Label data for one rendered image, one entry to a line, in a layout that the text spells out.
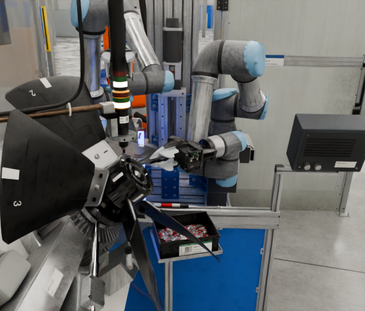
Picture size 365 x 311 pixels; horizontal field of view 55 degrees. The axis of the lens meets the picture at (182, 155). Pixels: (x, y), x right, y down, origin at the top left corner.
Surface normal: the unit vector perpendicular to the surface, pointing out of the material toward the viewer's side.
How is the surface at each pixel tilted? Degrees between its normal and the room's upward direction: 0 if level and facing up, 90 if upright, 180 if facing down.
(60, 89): 40
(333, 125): 15
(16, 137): 71
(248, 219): 90
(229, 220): 90
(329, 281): 0
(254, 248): 90
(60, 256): 50
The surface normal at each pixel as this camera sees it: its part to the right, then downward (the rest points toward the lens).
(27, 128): 0.87, -0.19
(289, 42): -0.02, 0.37
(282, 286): 0.01, -0.93
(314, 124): 0.01, -0.80
